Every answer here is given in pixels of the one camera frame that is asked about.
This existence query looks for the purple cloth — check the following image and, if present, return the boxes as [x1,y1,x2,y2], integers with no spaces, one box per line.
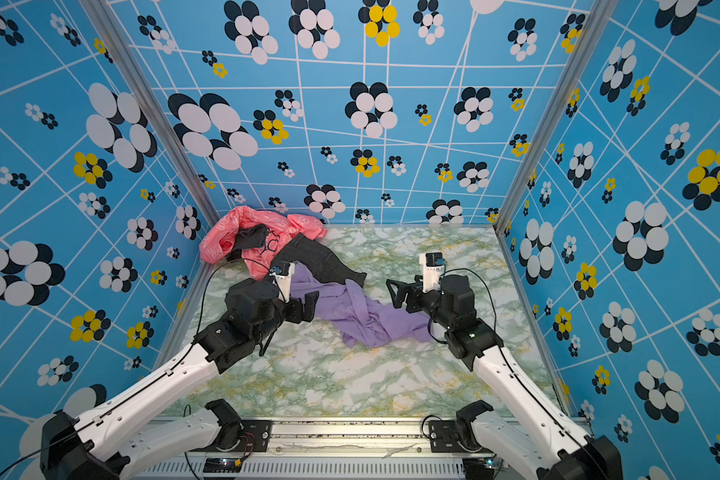
[291,263,432,348]

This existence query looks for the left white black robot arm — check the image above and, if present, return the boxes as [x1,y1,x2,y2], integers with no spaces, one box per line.
[39,279,319,479]

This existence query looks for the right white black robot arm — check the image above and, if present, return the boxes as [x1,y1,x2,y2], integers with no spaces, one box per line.
[386,274,624,479]

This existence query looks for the pink patterned cloth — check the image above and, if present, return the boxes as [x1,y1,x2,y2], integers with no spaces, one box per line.
[199,206,327,280]

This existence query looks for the black denim shorts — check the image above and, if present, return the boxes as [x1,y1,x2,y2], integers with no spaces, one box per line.
[226,224,367,287]

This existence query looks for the left controller board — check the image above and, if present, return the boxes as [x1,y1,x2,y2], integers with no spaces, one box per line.
[203,457,243,476]

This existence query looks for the controller board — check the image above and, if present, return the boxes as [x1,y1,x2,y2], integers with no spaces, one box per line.
[203,457,243,476]
[462,458,497,480]

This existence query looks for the right controller board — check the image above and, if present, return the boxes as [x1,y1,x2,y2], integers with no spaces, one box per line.
[462,458,497,480]

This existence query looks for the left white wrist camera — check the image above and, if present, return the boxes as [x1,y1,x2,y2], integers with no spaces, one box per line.
[270,260,295,303]

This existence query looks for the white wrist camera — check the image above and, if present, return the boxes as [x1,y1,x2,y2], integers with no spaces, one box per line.
[419,252,446,293]
[270,260,295,303]

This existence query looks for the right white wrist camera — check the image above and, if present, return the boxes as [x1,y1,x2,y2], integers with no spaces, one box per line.
[419,252,446,293]

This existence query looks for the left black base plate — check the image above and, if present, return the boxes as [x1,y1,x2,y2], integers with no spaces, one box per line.
[192,419,273,453]

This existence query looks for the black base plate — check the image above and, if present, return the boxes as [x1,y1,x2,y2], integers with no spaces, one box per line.
[192,419,273,453]
[420,417,493,455]

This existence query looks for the aluminium front rail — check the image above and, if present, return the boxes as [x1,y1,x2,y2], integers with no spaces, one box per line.
[86,416,613,480]

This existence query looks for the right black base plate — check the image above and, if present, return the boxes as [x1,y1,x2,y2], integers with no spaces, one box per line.
[420,417,493,455]

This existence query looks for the left aluminium corner post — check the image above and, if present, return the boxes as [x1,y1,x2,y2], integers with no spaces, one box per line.
[81,1,220,224]

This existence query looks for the aluminium corner post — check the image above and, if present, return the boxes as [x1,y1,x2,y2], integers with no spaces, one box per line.
[494,0,619,234]
[81,1,220,224]

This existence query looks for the right aluminium corner post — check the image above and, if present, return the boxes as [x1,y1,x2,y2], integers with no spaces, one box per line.
[494,0,619,234]

